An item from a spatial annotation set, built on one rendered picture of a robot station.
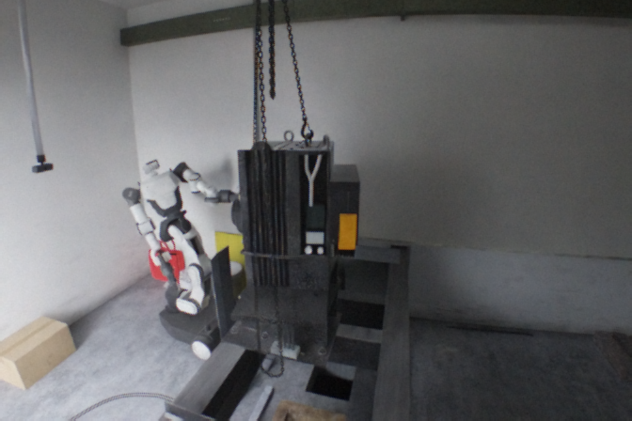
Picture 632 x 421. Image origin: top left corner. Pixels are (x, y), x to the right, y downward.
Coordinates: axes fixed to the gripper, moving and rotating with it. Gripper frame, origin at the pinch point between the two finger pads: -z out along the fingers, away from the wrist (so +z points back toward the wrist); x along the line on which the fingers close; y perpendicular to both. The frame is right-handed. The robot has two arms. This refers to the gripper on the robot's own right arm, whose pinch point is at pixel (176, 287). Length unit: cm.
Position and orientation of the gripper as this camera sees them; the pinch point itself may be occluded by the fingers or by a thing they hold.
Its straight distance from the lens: 238.4
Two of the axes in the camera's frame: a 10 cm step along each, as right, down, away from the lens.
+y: 7.9, -4.2, 4.5
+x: 3.4, -3.2, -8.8
